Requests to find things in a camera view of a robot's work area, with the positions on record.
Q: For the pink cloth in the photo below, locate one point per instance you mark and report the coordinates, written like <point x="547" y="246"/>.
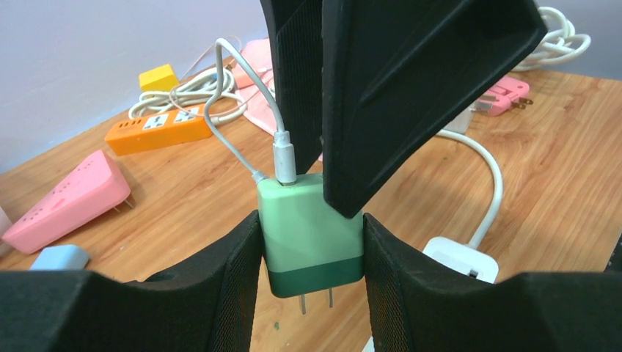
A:
<point x="258" y="111"/>

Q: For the yellow cube socket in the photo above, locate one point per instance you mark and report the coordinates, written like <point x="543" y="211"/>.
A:
<point x="162" y="78"/>

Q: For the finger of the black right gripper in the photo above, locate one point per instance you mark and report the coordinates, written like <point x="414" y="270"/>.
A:
<point x="396" y="72"/>
<point x="294" y="32"/>

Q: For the green plug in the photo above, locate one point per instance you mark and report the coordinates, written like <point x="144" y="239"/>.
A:
<point x="309" y="246"/>

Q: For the pink triangular power strip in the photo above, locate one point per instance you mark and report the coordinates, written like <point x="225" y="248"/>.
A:
<point x="94" y="187"/>

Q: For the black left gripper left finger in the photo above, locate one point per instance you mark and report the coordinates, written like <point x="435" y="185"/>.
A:
<point x="204" y="303"/>

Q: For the pink plug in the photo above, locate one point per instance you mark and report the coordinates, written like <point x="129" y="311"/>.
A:
<point x="508" y="93"/>

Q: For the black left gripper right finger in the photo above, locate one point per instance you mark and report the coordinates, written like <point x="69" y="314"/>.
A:
<point x="418" y="304"/>

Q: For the blue plug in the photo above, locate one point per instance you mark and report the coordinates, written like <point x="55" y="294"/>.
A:
<point x="61" y="258"/>

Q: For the orange power strip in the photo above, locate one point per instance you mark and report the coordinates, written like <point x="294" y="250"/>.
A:
<point x="159" y="130"/>

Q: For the white cube socket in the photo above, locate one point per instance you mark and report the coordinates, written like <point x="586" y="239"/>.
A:
<point x="461" y="122"/>

